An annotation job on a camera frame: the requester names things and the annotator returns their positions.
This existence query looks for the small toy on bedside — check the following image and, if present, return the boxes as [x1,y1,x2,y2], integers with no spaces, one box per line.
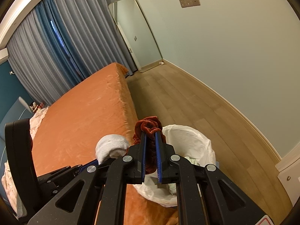
[30,102,45,113]

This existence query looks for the dark red velvet scrunchie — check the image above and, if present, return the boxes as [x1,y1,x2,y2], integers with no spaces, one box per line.
[133,116,166,174]

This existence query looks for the white plastic trash bag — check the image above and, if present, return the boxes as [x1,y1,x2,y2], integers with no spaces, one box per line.
[134,124,217,208]

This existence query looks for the grey sock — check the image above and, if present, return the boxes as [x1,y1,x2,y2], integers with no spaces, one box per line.
[96,134,130,165]

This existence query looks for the grey blue curtains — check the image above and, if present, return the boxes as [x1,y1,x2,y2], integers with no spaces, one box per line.
[7,0,137,105]

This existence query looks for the gold framed floor mirror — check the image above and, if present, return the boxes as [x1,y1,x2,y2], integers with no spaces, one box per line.
[108,0,163,73]

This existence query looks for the bronze wall socket plate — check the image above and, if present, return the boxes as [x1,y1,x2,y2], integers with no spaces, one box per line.
[179,0,200,8]

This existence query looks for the white cabinet with knob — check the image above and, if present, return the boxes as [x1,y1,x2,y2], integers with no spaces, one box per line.
[276,144,300,206]

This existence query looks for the orange velvet bed cover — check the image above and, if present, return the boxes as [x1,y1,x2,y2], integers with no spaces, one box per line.
[31,62,179,225]

